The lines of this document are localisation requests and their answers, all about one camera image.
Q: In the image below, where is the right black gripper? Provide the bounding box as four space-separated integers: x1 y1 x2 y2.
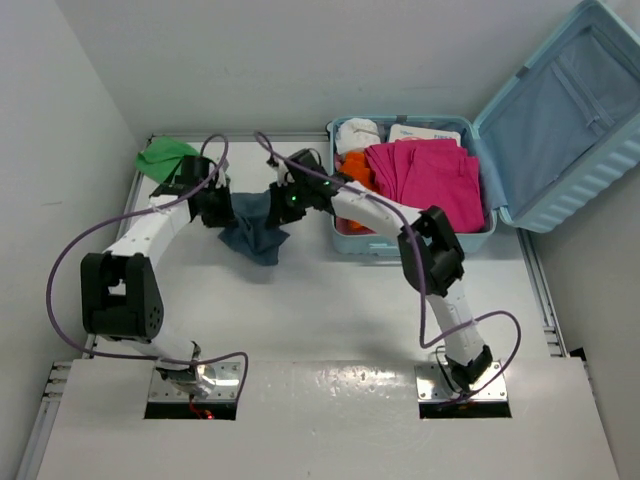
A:
269 177 312 226

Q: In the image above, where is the grey blue garment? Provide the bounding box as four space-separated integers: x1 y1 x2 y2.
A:
218 191 289 267

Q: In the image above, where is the pink hoodie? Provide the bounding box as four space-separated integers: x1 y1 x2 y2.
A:
335 217 372 235

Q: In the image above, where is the green cloth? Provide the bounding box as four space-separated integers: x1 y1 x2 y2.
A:
135 136 198 184

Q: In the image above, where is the orange black patterned towel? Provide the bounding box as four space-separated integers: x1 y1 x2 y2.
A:
335 151 376 191

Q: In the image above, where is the white drawstring pouch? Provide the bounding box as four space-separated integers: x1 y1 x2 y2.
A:
335 117 381 155

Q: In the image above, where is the white blue case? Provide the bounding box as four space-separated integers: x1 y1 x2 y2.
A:
388 124 461 146

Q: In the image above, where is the magenta garment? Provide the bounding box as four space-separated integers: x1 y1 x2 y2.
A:
364 139 485 234

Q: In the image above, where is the light blue hard suitcase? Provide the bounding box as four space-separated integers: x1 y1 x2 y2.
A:
325 0 640 257

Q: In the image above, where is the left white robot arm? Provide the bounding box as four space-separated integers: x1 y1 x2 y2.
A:
80 155 235 399

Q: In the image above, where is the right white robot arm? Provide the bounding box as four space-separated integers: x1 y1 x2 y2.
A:
267 149 493 393

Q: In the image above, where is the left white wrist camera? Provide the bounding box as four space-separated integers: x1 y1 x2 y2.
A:
213 158 230 188

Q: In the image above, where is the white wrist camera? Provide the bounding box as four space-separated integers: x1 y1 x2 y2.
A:
213 158 230 188
267 158 295 186

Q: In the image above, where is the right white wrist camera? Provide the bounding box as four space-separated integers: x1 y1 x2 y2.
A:
267 158 295 186

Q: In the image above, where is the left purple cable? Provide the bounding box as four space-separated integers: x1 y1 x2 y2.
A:
45 133 250 401

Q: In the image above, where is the purple cable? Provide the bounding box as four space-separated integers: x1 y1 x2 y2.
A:
45 133 250 401
253 130 523 406

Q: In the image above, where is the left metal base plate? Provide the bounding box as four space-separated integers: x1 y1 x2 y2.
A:
148 362 243 403

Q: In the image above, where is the metal base plate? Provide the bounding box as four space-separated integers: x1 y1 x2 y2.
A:
148 362 243 403
414 362 509 405

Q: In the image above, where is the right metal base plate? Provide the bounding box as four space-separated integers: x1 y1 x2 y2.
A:
414 362 509 405

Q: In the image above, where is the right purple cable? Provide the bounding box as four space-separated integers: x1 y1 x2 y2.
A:
253 130 523 406

